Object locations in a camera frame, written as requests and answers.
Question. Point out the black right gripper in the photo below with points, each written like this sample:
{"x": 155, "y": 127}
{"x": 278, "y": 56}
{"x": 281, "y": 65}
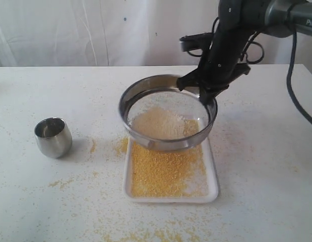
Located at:
{"x": 219, "y": 64}

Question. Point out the round stainless steel sieve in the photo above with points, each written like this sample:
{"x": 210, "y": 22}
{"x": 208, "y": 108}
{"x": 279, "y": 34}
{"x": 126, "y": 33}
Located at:
{"x": 161, "y": 91}

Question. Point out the stainless steel cup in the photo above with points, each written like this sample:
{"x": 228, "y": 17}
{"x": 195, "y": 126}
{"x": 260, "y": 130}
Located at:
{"x": 53, "y": 137}

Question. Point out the yellow white grain pile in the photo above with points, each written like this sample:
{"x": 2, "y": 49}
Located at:
{"x": 162, "y": 124}

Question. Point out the white plastic tray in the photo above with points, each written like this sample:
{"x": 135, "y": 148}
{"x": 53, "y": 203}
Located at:
{"x": 180, "y": 177}

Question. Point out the white backdrop curtain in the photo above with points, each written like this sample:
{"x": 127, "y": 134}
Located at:
{"x": 100, "y": 33}

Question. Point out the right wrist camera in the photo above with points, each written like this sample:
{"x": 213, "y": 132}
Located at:
{"x": 194, "y": 42}

